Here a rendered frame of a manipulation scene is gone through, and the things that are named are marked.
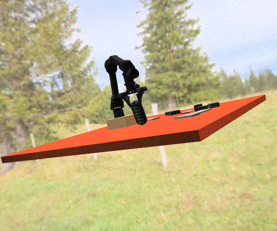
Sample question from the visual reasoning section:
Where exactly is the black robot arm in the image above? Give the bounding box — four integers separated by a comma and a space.
104, 55, 139, 118

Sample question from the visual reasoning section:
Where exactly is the dark grey switch panel with green rocker switches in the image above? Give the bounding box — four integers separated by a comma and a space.
130, 100, 147, 125

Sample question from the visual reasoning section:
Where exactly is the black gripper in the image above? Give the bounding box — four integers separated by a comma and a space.
117, 80, 147, 107

